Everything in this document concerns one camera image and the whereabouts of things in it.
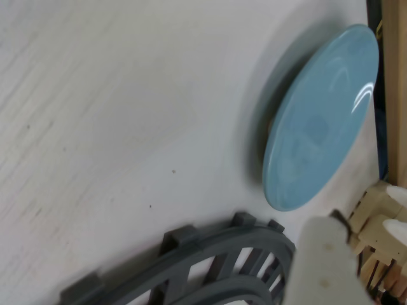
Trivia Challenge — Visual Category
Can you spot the wooden desk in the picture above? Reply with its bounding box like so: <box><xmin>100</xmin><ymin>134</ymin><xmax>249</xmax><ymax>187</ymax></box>
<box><xmin>381</xmin><ymin>0</ymin><xmax>407</xmax><ymax>188</ymax></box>

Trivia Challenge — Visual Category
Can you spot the blue round dish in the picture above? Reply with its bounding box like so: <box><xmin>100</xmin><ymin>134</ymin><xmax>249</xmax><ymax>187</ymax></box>
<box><xmin>262</xmin><ymin>24</ymin><xmax>380</xmax><ymax>212</ymax></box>

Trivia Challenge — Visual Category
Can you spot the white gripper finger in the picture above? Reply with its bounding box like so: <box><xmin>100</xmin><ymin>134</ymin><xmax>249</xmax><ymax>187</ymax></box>
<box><xmin>282</xmin><ymin>208</ymin><xmax>378</xmax><ymax>305</ymax></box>

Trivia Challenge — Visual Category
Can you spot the grey circular toy rail track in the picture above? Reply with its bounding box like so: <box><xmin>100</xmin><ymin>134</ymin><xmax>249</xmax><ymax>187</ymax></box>
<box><xmin>60</xmin><ymin>211</ymin><xmax>296</xmax><ymax>305</ymax></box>

